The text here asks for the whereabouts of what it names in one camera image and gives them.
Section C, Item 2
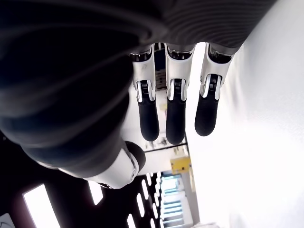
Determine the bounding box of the ceiling light panel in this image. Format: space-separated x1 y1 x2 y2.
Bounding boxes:
87 180 104 206
22 183 59 228

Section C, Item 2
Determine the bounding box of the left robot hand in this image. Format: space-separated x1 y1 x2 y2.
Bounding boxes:
0 0 278 190

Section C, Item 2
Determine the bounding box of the yellow box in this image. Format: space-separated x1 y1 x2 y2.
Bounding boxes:
170 157 192 176

